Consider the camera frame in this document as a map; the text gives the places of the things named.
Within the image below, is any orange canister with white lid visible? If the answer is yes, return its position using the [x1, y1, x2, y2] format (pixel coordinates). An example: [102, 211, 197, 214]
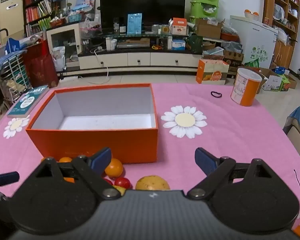
[230, 67, 262, 107]

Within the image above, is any white power cable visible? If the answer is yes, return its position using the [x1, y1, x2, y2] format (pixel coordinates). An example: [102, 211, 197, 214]
[87, 50, 109, 84]

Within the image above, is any beige standing air conditioner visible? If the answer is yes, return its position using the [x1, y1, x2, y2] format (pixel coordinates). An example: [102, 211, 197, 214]
[0, 0, 24, 38]

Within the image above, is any orange cardboard box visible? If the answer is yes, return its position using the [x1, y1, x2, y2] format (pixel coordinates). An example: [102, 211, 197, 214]
[25, 83, 158, 164]

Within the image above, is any blue and white box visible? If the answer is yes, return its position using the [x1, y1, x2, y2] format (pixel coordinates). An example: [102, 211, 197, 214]
[172, 39, 186, 51]

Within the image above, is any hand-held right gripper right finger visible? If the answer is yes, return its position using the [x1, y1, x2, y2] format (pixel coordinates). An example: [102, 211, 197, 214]
[187, 147, 272, 201]

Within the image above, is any dark bookshelf with books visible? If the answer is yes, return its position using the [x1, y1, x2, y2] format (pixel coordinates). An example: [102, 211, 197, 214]
[22, 0, 67, 37]

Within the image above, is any dark green bag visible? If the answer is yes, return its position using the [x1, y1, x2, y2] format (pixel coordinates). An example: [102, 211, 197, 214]
[186, 34, 203, 54]

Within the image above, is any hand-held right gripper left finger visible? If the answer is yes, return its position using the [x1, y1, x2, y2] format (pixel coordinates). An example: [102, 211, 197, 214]
[35, 147, 121, 201]

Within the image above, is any white pouch bag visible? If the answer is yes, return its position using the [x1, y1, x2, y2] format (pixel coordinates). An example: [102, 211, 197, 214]
[51, 46, 67, 72]

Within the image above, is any white TV cabinet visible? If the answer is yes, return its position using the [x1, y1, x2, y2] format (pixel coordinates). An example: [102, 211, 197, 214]
[77, 34, 230, 71]

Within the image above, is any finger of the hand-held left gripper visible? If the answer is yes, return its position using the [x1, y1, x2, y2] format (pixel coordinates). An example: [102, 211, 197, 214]
[0, 171, 20, 187]

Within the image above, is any white bowl of oranges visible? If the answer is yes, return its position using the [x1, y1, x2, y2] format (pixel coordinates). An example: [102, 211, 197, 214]
[243, 9, 260, 22]

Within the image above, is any wooden display shelf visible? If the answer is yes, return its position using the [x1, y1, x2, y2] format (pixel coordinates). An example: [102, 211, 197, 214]
[262, 0, 300, 68]

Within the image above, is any orange and white small box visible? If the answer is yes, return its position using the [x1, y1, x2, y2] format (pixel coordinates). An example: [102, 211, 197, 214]
[170, 17, 189, 35]

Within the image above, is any red gift bag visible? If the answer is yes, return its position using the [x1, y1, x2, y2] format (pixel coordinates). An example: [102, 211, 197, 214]
[22, 40, 59, 88]

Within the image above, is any orange paper gift bag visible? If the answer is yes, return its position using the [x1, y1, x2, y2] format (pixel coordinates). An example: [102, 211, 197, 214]
[196, 59, 230, 85]

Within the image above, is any large orange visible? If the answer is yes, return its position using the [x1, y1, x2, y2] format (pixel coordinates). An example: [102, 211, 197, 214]
[104, 158, 124, 177]

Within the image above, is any yellow speckled pear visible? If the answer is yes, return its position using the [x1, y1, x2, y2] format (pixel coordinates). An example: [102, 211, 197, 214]
[135, 175, 170, 191]

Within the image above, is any open brown cardboard box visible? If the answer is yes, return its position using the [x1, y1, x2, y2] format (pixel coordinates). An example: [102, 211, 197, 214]
[194, 17, 224, 40]

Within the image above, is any wire shopping trolley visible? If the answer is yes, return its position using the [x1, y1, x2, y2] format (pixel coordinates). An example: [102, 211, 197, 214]
[0, 29, 32, 105]

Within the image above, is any white glass-door cabinet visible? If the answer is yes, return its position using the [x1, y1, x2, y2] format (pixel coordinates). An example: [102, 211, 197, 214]
[46, 22, 82, 63]

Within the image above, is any black television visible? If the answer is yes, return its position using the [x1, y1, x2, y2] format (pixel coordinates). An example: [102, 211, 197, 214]
[99, 0, 187, 29]

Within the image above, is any beige sofa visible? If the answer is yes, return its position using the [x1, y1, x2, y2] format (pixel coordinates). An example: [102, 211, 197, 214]
[282, 105, 300, 160]

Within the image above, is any teal book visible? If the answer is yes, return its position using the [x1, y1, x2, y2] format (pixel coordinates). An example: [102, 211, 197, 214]
[7, 85, 50, 118]

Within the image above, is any blue standing card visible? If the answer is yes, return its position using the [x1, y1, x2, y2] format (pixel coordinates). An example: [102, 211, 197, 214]
[127, 12, 143, 35]

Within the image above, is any yellow lemon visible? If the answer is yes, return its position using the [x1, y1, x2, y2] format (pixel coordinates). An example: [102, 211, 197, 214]
[112, 185, 127, 195]

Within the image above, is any pink floral tablecloth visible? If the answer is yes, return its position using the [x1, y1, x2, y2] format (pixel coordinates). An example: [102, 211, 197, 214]
[0, 83, 300, 240]

